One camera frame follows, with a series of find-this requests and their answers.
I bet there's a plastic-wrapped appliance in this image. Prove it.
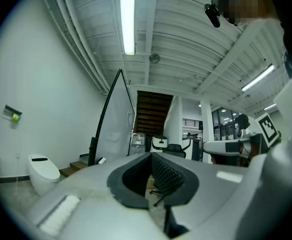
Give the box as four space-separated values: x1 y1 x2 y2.
131 132 147 156

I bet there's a black railing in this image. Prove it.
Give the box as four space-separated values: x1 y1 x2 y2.
182 118 203 129

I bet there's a white appliance with black stripe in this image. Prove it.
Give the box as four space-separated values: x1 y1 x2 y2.
149 135 169 154

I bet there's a brown wooden staircase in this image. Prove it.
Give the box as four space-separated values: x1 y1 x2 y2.
133 90 174 137

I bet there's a white tankless smart toilet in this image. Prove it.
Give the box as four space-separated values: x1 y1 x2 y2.
27 153 61 197

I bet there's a wooden platform step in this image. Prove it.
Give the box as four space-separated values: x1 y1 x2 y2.
60 160 89 178

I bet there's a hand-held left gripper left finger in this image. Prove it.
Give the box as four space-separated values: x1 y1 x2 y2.
25 152 167 240

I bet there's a whiteboard with black frame stand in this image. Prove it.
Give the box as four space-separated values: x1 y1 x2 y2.
87 68 136 167

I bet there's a black office chair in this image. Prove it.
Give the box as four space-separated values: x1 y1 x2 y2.
149 143 188 208

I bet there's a black head-mounted camera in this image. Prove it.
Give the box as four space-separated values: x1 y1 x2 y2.
204 3 221 29

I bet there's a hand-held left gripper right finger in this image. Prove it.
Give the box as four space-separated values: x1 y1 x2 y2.
149 152 249 240

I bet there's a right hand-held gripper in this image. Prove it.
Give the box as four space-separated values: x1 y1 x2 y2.
202 112 282 166

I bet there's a black exercise machine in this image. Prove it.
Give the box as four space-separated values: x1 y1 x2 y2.
183 133 202 162

